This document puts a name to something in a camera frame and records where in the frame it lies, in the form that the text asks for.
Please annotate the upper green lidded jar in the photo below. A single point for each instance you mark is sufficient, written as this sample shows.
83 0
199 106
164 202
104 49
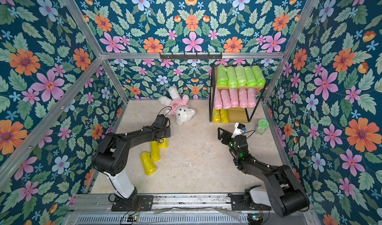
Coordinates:
262 126

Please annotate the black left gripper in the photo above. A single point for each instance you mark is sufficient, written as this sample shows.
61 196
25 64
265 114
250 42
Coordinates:
168 130

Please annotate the green trash bag roll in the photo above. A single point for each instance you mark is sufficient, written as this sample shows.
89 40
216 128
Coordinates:
240 75
250 77
232 79
222 78
260 79

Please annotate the green circuit board left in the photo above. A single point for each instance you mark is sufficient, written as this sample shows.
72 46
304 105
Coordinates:
132 218

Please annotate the wooden shelf black metal frame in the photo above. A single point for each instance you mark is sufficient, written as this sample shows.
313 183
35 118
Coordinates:
236 114

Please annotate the yellow trash bag roll large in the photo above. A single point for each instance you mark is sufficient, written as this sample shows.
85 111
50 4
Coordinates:
148 163

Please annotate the black hook rail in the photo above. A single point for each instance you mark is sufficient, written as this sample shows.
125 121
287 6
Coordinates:
191 56

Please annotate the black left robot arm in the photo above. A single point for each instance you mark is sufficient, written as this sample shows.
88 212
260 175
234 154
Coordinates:
112 155

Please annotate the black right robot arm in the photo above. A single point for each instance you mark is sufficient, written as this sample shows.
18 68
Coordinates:
283 192

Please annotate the green circuit board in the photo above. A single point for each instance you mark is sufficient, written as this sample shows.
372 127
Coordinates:
254 219
132 218

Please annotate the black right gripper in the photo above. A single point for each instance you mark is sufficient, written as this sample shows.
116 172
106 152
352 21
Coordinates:
227 137

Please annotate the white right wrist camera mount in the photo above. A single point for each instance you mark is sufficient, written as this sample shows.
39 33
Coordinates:
239 129

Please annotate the white plush bunny pink shirt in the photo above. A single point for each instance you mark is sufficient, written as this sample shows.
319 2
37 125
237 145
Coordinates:
177 106

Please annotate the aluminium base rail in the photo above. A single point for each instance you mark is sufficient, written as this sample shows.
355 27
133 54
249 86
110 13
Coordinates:
178 209

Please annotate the green circuit board right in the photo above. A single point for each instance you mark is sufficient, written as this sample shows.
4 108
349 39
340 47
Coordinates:
254 219

